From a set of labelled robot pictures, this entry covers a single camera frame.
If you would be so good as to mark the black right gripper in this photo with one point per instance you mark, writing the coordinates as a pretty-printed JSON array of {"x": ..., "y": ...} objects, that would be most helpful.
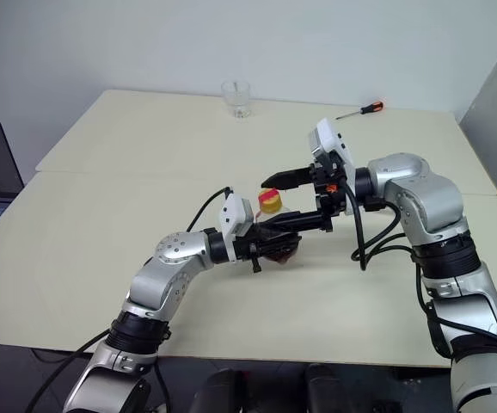
[{"x": 330, "y": 193}]

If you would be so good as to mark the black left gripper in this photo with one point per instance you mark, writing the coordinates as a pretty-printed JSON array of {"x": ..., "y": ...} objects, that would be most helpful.
[{"x": 248, "y": 249}]

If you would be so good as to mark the clear bottle with yellow cap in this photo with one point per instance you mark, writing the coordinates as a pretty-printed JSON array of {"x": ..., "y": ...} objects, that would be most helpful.
[{"x": 271, "y": 201}]

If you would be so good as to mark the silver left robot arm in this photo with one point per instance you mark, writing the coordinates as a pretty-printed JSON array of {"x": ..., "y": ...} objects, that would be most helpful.
[{"x": 158, "y": 279}]

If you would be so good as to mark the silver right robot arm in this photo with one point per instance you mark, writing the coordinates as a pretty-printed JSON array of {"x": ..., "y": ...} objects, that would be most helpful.
[{"x": 429, "y": 202}]

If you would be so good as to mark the orange and black screwdriver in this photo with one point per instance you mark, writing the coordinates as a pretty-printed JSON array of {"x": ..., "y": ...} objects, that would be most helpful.
[{"x": 371, "y": 106}]

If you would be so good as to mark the clear glass tumbler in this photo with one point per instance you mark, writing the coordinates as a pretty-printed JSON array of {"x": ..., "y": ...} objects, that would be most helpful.
[{"x": 236, "y": 96}]

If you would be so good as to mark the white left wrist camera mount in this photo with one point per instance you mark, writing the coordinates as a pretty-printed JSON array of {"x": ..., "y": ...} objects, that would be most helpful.
[{"x": 235, "y": 213}]

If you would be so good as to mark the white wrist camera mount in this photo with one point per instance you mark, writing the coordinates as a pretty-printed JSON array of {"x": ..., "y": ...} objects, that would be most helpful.
[
  {"x": 330, "y": 137},
  {"x": 235, "y": 213}
]

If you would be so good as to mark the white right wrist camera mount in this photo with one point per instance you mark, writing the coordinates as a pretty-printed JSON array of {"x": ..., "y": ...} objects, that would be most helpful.
[{"x": 330, "y": 137}]

